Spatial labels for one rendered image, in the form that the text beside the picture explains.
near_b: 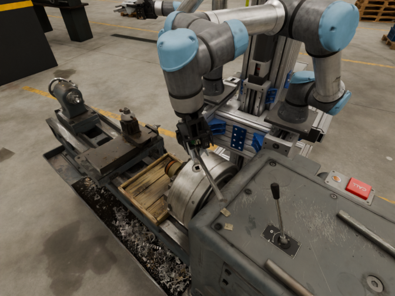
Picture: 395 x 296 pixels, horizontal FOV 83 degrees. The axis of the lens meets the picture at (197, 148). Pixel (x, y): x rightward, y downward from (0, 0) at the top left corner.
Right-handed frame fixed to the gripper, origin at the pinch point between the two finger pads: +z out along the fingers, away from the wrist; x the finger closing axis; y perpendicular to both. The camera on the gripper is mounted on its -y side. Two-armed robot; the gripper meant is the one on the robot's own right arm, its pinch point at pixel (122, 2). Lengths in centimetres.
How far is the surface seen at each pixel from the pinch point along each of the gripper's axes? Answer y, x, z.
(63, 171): 96, -63, 51
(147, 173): 60, -73, -30
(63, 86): 39, -32, 40
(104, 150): 52, -68, -4
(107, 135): 69, -44, 13
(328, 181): 21, -87, -107
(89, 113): 61, -32, 30
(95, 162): 51, -77, -4
